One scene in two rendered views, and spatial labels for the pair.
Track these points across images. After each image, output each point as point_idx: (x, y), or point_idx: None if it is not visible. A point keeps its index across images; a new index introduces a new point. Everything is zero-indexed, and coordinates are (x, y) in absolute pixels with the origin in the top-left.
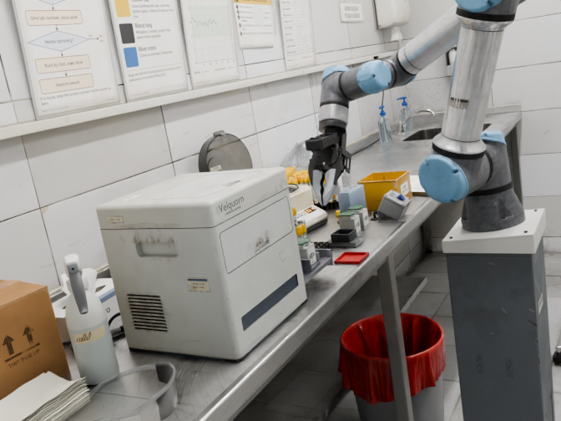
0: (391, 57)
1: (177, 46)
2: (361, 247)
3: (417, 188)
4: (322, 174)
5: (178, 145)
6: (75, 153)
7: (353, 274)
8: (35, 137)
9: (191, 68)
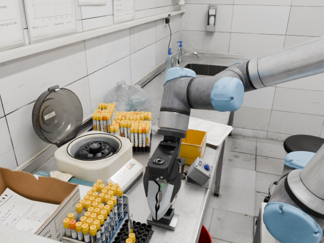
0: (239, 67)
1: (13, 1)
2: (179, 231)
3: (207, 138)
4: (158, 188)
5: (12, 99)
6: None
7: None
8: None
9: (29, 23)
